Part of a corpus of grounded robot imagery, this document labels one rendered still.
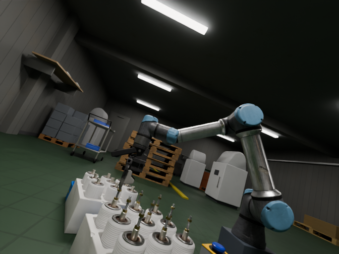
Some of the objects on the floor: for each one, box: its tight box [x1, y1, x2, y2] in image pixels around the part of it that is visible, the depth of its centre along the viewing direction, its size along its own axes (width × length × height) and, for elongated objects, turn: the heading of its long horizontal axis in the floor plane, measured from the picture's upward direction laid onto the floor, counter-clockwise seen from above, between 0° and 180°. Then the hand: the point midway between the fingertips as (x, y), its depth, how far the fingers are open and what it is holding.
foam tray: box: [64, 178, 142, 234], centre depth 108 cm, size 39×39×18 cm
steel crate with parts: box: [162, 159, 182, 176], centre depth 861 cm, size 109×95×73 cm
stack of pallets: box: [115, 131, 182, 187], centre depth 400 cm, size 132×90×94 cm
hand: (119, 185), depth 71 cm, fingers open, 3 cm apart
